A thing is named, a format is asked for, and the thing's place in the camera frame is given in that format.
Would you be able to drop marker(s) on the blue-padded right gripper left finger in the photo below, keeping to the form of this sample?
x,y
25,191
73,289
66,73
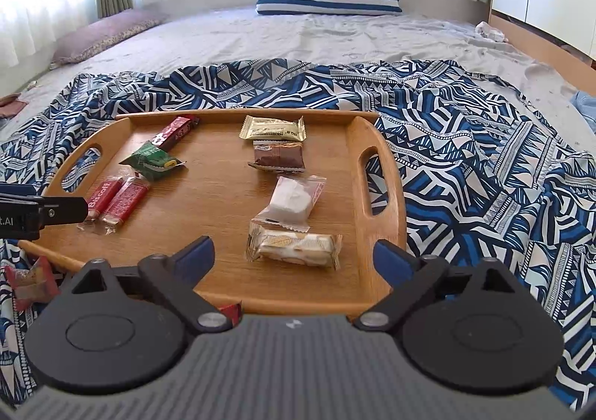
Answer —
x,y
170,281

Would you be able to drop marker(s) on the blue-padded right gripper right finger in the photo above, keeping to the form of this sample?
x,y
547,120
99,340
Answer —
x,y
412,280

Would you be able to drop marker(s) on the red Martha nut bag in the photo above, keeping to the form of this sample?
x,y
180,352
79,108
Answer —
x,y
233,312

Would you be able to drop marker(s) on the pink white pastry packet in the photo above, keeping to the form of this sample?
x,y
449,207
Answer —
x,y
36,285

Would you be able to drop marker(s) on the red Biscoff biscuit packet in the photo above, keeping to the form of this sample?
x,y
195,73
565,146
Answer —
x,y
102,196

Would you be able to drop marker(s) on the red clear cracker packet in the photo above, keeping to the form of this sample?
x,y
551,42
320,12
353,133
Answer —
x,y
121,206

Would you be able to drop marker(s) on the cream sandwich biscuit packet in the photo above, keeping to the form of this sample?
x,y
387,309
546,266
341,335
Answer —
x,y
305,249

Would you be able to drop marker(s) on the green pea snack packet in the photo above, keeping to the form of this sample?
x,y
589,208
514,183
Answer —
x,y
152,162

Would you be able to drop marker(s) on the white pastry clear packet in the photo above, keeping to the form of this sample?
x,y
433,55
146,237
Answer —
x,y
292,202

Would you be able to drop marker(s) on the red chocolate bar wrapper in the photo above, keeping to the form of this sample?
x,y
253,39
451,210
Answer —
x,y
172,133

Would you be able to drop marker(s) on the brown chocolate cake packet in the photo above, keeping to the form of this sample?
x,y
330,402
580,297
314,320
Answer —
x,y
278,156

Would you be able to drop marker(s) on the gold foil snack packet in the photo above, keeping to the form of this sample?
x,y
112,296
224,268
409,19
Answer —
x,y
272,129

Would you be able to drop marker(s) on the blue white patterned blanket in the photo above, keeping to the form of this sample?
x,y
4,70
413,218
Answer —
x,y
483,173

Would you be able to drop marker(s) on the wooden serving tray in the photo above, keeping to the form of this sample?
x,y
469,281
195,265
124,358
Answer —
x,y
215,192

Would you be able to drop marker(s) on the mauve floral pillow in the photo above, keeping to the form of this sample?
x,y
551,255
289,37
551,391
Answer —
x,y
95,38

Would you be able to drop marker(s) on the grey bed sheet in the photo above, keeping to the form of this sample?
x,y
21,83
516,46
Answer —
x,y
243,34

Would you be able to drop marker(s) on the light blue cloth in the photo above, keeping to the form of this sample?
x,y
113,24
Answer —
x,y
585,104

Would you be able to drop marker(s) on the striped blue white pillow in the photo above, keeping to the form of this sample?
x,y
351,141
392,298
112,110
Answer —
x,y
329,7

